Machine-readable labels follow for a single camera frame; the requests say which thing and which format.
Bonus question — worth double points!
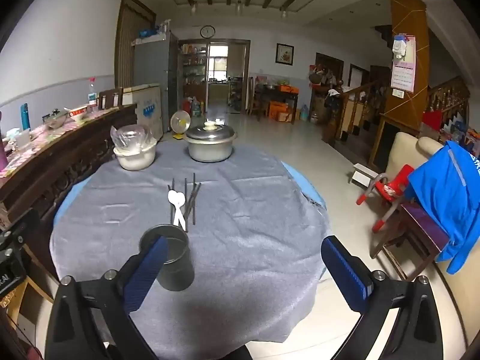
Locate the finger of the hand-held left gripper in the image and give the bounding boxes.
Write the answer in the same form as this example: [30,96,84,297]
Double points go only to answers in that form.
[0,208,41,246]

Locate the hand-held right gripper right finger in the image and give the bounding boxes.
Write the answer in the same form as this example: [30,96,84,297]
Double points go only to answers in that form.
[321,235,452,360]

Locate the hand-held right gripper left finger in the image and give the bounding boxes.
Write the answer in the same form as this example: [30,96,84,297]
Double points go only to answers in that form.
[44,235,170,360]

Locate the light blue table cover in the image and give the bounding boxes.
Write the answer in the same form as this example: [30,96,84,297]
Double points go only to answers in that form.
[54,161,325,226]

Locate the aluminium pot lid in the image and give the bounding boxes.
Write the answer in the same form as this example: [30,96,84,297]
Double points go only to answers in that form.
[182,120,239,144]

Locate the clear plastic bag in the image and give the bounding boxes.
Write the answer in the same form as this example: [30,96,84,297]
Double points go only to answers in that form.
[110,124,157,151]

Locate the kitchen shelf cabinet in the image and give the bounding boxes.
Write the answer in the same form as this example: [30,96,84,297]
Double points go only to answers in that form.
[179,41,209,115]

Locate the orange cardboard boxes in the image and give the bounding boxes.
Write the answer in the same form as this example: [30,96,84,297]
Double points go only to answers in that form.
[268,101,295,122]

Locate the aluminium pot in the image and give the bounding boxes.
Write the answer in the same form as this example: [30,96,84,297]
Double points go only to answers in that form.
[186,137,235,164]

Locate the white pot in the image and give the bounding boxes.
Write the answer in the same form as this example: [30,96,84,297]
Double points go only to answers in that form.
[113,140,158,171]

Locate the dark wooden side table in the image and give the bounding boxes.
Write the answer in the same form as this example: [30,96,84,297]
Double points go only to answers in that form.
[247,82,300,122]

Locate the framed wall picture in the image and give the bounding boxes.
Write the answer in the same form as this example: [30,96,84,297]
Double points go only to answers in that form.
[275,43,295,65]

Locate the brown wooden door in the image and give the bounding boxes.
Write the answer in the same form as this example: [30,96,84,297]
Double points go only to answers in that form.
[114,0,156,91]

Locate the white plastic spoon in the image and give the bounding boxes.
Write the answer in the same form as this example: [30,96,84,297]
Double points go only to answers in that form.
[167,189,188,232]
[171,191,187,225]

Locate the blue jacket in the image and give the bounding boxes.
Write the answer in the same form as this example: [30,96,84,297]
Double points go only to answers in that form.
[407,140,480,275]

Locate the wooden chair back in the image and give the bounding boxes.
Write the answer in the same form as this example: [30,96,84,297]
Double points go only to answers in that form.
[98,87,124,110]

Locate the metal utensil cup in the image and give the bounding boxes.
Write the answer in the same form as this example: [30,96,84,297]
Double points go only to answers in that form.
[139,224,196,292]

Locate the pink wall calendar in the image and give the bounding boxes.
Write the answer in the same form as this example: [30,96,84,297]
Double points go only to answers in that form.
[390,34,418,94]

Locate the wooden stair railing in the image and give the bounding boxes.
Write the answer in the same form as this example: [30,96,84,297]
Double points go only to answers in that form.
[322,80,394,147]

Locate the carved wooden sideboard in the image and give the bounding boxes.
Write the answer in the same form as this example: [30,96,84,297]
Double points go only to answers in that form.
[0,103,139,233]

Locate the grey tablecloth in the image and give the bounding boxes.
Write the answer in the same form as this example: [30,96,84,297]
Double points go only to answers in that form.
[49,140,332,344]

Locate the white step stool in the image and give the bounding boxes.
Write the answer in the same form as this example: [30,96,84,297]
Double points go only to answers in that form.
[350,163,379,188]

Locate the bowl with glass lid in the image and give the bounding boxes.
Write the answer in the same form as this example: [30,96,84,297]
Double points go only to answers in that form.
[43,109,70,130]

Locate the beige sofa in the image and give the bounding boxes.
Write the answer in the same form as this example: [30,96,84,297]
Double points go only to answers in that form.
[384,132,445,181]

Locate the red plastic chair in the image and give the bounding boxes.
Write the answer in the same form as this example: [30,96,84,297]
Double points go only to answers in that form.
[356,164,415,233]

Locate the grey refrigerator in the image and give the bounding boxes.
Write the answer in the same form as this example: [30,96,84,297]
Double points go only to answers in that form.
[133,32,179,132]

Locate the dark wooden chair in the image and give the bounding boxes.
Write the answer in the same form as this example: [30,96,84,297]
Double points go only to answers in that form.
[371,195,451,282]

